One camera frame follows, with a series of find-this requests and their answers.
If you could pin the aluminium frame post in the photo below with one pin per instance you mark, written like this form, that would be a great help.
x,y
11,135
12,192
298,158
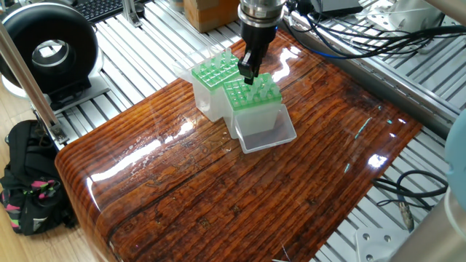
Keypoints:
x,y
33,94

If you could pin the silver robot mount plate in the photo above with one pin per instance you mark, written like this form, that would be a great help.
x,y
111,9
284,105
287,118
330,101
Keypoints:
x,y
382,246

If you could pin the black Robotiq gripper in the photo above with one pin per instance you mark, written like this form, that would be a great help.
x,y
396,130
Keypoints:
x,y
258,33

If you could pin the dark flat device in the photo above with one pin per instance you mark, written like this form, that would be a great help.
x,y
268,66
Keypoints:
x,y
338,4

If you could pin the glossy wooden table board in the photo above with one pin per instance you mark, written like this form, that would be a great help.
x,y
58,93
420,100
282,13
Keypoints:
x,y
218,189

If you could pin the black keyboard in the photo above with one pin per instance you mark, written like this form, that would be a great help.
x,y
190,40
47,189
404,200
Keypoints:
x,y
98,7

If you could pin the black backpack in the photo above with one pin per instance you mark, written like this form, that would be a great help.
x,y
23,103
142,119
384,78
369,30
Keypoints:
x,y
29,182

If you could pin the brown cardboard box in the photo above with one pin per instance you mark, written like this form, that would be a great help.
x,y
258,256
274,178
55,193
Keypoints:
x,y
204,11

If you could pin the short aluminium post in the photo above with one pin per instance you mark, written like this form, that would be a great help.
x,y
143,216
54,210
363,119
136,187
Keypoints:
x,y
133,11

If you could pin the green rack clear tip box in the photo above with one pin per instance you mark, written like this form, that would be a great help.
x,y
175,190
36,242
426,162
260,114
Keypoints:
x,y
207,102
255,120

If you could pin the perforated silver metal plate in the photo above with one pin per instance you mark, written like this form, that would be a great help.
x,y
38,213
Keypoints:
x,y
400,11

